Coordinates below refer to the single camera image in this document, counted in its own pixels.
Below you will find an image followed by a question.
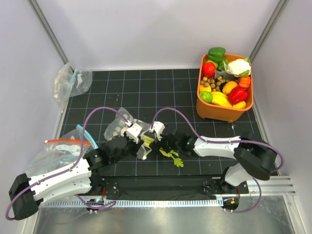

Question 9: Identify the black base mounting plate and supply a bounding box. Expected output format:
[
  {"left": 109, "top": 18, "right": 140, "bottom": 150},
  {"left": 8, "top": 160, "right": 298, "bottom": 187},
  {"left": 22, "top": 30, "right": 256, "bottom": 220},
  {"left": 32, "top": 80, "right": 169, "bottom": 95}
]
[{"left": 79, "top": 175, "right": 249, "bottom": 201}]

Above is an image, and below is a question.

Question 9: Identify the red tomato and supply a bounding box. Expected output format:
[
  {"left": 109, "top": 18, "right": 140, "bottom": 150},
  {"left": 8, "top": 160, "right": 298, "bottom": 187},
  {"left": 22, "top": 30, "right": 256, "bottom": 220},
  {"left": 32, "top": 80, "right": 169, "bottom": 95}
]
[{"left": 202, "top": 62, "right": 216, "bottom": 77}]

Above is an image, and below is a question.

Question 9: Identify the yellow banana bunch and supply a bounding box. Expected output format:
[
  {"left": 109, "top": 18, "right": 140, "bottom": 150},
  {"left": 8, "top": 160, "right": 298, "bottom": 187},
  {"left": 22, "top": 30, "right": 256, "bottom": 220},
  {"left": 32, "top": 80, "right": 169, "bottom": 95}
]
[{"left": 211, "top": 91, "right": 232, "bottom": 108}]

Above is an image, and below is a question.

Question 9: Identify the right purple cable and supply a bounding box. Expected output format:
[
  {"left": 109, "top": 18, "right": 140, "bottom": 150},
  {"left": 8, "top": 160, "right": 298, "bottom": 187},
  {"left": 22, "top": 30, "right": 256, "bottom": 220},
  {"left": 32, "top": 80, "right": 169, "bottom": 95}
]
[{"left": 151, "top": 107, "right": 285, "bottom": 214}]

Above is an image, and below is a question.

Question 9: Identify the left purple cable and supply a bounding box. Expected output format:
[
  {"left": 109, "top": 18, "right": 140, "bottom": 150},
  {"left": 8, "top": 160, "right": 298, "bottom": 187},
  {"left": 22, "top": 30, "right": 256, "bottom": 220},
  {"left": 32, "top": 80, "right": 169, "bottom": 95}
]
[{"left": 4, "top": 106, "right": 131, "bottom": 221}]

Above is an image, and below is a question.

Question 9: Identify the green lime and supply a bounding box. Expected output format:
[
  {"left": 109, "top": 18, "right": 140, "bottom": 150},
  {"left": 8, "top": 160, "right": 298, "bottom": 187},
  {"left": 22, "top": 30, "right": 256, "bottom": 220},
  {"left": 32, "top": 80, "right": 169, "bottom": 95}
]
[{"left": 199, "top": 91, "right": 213, "bottom": 103}]

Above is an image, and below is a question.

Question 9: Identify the clear polka dot zip bag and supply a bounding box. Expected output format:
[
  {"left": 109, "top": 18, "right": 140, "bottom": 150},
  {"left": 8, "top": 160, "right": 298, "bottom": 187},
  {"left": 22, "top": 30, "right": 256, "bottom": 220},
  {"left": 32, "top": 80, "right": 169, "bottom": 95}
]
[{"left": 104, "top": 107, "right": 151, "bottom": 160}]

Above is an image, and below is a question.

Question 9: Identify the yellow orange mango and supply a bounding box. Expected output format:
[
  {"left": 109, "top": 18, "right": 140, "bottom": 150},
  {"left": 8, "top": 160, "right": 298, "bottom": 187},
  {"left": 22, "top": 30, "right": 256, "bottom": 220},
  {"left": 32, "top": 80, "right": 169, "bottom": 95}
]
[{"left": 222, "top": 81, "right": 238, "bottom": 95}]

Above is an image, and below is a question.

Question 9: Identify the slotted cable duct rail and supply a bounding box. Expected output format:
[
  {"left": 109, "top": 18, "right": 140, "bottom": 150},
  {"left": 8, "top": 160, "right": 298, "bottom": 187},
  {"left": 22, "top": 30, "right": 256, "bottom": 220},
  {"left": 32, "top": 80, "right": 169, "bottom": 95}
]
[{"left": 45, "top": 198, "right": 223, "bottom": 208}]

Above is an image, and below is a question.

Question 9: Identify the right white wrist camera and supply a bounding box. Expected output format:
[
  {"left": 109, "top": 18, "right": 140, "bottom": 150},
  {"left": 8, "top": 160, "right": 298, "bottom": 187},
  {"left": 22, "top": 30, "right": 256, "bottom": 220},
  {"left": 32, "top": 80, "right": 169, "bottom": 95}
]
[{"left": 149, "top": 121, "right": 165, "bottom": 140}]

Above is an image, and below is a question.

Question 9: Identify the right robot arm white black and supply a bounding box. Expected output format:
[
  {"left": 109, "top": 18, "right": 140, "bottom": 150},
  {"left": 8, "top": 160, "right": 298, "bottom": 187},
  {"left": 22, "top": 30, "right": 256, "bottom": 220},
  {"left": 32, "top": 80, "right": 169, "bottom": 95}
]
[{"left": 156, "top": 131, "right": 277, "bottom": 193}]

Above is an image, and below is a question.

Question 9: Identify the clear bag blue zipper back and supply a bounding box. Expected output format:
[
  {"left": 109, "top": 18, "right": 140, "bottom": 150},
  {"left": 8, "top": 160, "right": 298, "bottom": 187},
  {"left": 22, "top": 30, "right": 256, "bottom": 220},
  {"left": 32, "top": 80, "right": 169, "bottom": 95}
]
[{"left": 53, "top": 63, "right": 93, "bottom": 107}]

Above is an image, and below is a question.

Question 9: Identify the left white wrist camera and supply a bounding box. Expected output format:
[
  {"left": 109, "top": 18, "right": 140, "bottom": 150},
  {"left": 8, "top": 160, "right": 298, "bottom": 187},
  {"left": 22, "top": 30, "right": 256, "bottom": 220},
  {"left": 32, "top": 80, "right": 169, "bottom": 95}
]
[{"left": 125, "top": 123, "right": 143, "bottom": 144}]

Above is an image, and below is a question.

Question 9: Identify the orange plastic bin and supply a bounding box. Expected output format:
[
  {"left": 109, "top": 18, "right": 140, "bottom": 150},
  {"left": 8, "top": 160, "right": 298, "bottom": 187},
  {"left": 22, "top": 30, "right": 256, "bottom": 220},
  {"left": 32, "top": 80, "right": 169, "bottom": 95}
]
[{"left": 196, "top": 54, "right": 254, "bottom": 123}]

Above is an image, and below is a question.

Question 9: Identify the small orange pumpkin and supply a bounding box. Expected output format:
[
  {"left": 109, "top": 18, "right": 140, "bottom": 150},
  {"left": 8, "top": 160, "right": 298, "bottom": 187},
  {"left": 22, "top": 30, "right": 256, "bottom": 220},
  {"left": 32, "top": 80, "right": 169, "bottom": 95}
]
[{"left": 238, "top": 76, "right": 251, "bottom": 89}]

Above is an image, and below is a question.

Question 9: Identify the green bell pepper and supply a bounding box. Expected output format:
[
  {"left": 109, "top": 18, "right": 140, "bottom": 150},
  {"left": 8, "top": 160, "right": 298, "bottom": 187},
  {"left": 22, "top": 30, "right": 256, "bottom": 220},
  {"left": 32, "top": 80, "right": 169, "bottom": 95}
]
[{"left": 208, "top": 47, "right": 226, "bottom": 63}]

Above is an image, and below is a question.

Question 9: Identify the purple cable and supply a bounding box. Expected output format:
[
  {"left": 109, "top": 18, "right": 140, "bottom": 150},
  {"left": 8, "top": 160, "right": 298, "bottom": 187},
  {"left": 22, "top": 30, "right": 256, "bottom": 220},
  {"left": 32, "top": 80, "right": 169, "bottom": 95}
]
[
  {"left": 4, "top": 106, "right": 131, "bottom": 221},
  {"left": 151, "top": 107, "right": 285, "bottom": 214}
]

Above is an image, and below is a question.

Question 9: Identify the green celery stalk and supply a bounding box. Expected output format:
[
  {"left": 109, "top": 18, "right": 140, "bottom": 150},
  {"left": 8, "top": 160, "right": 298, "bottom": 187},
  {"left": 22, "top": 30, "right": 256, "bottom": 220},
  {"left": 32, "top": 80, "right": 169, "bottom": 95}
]
[{"left": 143, "top": 135, "right": 184, "bottom": 168}]

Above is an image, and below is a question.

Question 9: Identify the red bell pepper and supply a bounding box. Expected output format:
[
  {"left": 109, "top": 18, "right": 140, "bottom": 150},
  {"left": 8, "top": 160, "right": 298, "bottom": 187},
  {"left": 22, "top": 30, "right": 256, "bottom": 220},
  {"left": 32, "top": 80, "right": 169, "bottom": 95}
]
[{"left": 228, "top": 86, "right": 248, "bottom": 105}]

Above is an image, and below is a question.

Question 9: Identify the yellow lemon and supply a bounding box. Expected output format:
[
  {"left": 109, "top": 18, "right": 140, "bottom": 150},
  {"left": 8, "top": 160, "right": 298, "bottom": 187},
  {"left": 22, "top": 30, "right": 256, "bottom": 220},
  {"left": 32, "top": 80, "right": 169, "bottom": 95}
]
[{"left": 232, "top": 101, "right": 246, "bottom": 110}]

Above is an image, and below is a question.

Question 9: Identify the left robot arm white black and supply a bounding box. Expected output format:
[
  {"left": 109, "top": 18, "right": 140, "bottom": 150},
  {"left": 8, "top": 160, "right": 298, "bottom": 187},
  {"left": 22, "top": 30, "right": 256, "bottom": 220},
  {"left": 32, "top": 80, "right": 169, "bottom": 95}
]
[{"left": 5, "top": 135, "right": 144, "bottom": 220}]

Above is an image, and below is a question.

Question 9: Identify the white cauliflower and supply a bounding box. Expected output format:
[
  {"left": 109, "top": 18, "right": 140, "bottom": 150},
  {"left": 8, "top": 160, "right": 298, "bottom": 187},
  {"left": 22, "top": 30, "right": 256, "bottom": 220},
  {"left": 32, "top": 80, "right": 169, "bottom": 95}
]
[{"left": 225, "top": 57, "right": 251, "bottom": 77}]

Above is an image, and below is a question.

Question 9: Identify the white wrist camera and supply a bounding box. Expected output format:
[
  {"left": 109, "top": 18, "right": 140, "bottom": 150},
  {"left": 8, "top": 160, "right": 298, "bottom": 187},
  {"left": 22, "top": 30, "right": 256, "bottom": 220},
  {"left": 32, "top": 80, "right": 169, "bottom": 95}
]
[
  {"left": 125, "top": 123, "right": 143, "bottom": 144},
  {"left": 149, "top": 121, "right": 165, "bottom": 140}
]

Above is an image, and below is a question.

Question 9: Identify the aluminium extrusion bar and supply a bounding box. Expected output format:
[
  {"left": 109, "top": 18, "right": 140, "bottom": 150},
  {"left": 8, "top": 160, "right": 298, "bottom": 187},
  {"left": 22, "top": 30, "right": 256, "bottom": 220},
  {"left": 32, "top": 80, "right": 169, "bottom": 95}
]
[{"left": 242, "top": 175, "right": 296, "bottom": 196}]

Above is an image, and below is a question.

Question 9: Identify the clear bag orange zipper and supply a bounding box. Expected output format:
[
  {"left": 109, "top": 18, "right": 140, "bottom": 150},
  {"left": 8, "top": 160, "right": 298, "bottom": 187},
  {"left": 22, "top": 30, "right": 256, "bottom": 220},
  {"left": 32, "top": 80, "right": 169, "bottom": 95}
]
[{"left": 26, "top": 139, "right": 93, "bottom": 177}]

